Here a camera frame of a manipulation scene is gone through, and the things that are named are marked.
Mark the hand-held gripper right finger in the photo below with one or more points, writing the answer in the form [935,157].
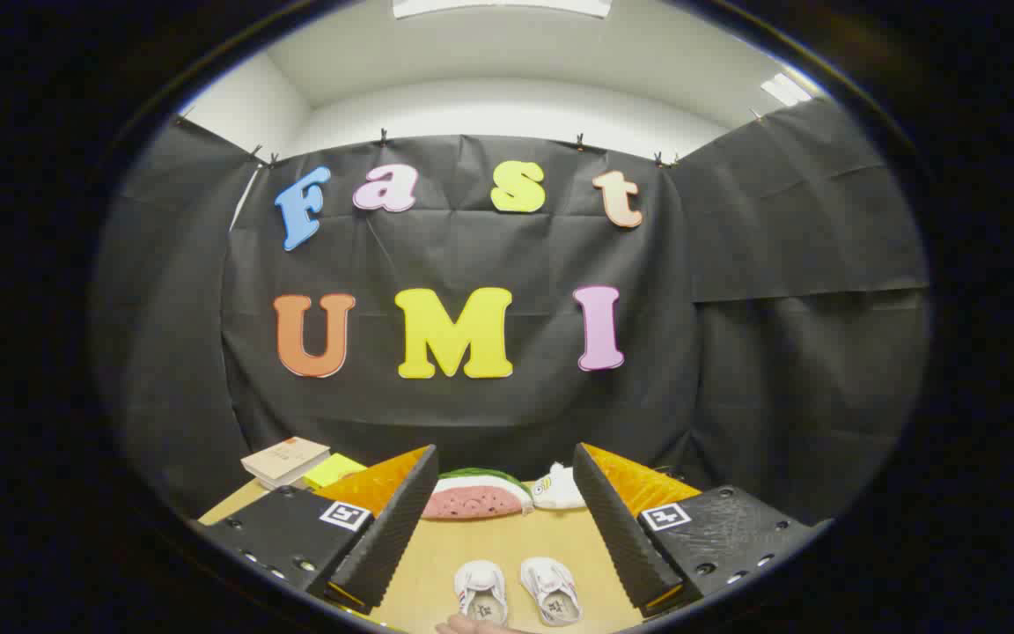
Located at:
[621,537]

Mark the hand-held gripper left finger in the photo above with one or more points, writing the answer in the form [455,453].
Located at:
[384,537]

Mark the white canvas shoe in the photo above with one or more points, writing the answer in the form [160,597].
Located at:
[481,590]
[551,588]

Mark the ceiling light panel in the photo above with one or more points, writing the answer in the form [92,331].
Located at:
[786,89]
[503,7]

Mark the white duck plush toy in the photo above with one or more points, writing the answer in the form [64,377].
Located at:
[557,489]

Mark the watermelon slice plush toy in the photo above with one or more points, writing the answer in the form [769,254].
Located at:
[476,500]

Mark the yellow book with red circle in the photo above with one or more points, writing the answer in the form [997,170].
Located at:
[335,469]

